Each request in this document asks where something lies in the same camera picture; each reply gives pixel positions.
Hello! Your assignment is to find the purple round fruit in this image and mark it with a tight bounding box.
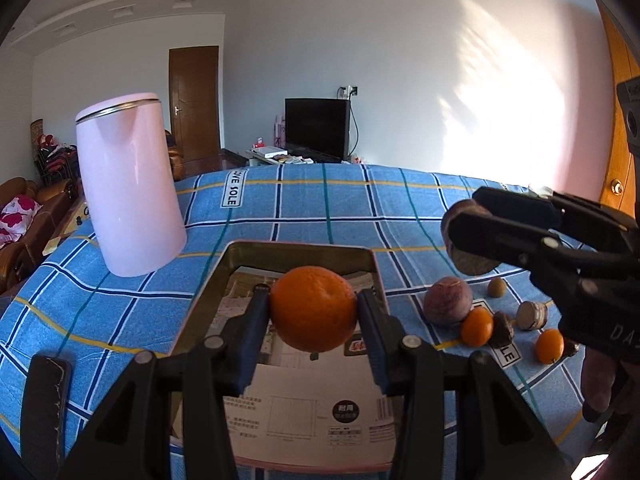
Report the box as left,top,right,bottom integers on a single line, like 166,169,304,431
423,276,473,325

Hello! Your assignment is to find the low tv stand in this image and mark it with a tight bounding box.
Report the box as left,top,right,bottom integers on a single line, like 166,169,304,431
221,146,358,166

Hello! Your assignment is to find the large orange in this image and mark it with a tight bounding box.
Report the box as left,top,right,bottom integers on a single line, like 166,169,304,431
270,266,357,353

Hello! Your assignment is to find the right hand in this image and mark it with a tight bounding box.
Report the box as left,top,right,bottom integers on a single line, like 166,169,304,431
580,348,631,422

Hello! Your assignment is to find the blue plaid tablecloth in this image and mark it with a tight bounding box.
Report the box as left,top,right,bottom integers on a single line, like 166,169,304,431
1,165,593,479

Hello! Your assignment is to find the brown wooden door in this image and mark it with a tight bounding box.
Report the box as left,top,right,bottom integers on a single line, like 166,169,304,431
168,46,220,162

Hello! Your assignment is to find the pink electric kettle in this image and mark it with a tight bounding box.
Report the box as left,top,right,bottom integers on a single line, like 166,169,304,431
75,92,186,278

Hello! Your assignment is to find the black camera box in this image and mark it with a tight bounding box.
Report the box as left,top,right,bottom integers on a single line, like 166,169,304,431
616,77,640,156

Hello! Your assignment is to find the small orange kumquat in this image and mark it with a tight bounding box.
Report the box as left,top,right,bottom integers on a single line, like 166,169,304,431
535,328,564,364

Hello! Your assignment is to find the dark brown fruit piece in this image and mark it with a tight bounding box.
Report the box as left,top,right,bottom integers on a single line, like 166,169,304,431
489,311,514,348

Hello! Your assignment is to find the small orange tangerine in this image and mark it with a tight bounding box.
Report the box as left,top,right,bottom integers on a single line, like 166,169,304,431
460,307,494,348

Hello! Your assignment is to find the dark passion fruit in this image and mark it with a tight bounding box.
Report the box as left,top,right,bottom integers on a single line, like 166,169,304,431
440,198,499,276

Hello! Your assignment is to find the small brown longan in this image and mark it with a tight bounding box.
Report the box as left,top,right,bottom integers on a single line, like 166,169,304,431
487,278,506,298

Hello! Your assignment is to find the orange wooden door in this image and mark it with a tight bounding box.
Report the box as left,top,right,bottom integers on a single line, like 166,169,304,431
597,1,639,217

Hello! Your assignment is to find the black power cable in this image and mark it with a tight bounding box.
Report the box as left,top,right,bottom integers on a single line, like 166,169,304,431
347,86,362,162

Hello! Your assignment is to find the pink floral cushion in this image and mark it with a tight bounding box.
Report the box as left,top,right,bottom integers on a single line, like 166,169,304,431
0,194,42,248

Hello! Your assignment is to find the black television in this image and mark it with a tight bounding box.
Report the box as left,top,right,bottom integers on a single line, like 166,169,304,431
284,98,350,160

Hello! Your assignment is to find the brown leather sofa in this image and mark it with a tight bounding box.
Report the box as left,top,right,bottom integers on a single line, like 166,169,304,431
1,177,77,294

